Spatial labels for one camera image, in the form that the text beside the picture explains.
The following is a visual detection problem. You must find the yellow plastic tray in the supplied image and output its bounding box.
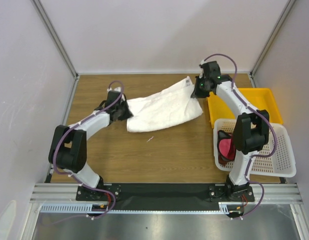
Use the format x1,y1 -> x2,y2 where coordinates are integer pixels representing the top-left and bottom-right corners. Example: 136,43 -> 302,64
206,88 -> 284,128

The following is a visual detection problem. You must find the white towel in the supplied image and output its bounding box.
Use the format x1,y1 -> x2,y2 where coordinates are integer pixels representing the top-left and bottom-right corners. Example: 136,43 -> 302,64
126,76 -> 203,133

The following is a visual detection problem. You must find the aluminium frame post right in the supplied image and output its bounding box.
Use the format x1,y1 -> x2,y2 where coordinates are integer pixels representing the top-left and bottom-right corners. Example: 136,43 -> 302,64
249,0 -> 297,78

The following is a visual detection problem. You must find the grey cloth in basket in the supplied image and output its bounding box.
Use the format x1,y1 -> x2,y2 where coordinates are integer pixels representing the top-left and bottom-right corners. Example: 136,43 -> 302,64
217,130 -> 233,141

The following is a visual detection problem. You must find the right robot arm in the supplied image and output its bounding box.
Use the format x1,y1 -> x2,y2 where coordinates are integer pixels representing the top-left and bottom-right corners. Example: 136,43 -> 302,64
191,61 -> 270,201

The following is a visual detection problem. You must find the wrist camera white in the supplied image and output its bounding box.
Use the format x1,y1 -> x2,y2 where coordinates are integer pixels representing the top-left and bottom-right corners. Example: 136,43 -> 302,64
107,87 -> 127,103
199,59 -> 206,79

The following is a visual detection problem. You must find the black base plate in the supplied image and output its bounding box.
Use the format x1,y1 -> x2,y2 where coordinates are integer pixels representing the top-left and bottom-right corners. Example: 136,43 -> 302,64
75,182 -> 255,211

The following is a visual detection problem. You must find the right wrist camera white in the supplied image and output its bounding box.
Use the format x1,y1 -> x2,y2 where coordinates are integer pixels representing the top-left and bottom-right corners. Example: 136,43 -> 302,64
199,59 -> 206,79

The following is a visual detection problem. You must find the brown cloth in basket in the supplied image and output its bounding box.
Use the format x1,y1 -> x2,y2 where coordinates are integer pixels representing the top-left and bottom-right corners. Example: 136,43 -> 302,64
218,155 -> 234,166

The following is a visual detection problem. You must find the aluminium front rail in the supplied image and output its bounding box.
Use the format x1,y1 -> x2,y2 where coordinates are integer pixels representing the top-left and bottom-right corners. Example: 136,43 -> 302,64
30,183 -> 303,204

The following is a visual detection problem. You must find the aluminium frame post left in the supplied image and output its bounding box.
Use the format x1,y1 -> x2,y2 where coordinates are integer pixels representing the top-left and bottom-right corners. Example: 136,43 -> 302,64
30,0 -> 79,80

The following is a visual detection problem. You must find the aluminium frame post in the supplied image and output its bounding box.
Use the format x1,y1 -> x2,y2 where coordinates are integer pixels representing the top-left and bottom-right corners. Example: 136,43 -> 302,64
30,0 -> 79,80
249,0 -> 297,78

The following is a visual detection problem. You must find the pink cloth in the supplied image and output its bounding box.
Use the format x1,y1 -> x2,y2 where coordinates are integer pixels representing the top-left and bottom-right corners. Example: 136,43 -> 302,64
217,138 -> 236,162

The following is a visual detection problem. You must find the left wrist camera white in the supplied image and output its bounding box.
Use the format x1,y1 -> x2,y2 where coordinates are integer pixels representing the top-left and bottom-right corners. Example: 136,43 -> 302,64
107,87 -> 127,103

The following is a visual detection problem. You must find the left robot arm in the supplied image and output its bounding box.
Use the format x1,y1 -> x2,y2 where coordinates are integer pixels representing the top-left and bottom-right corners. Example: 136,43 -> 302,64
48,87 -> 133,200

